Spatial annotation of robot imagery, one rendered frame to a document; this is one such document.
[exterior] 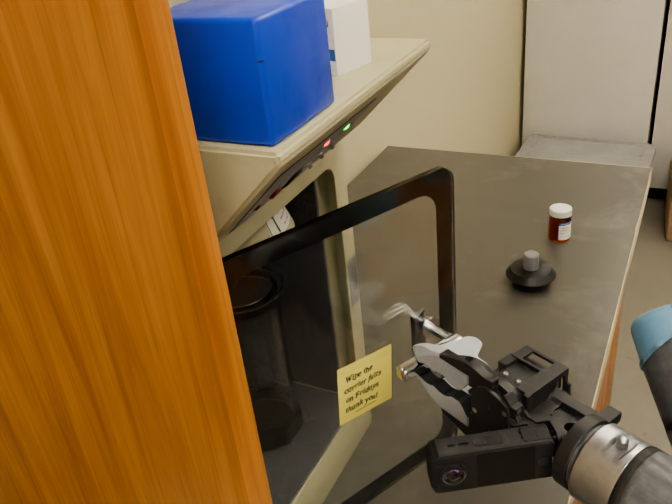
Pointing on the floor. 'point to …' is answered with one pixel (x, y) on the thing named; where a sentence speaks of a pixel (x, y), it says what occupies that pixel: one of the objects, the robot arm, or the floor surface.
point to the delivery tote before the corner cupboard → (588, 150)
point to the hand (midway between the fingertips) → (418, 364)
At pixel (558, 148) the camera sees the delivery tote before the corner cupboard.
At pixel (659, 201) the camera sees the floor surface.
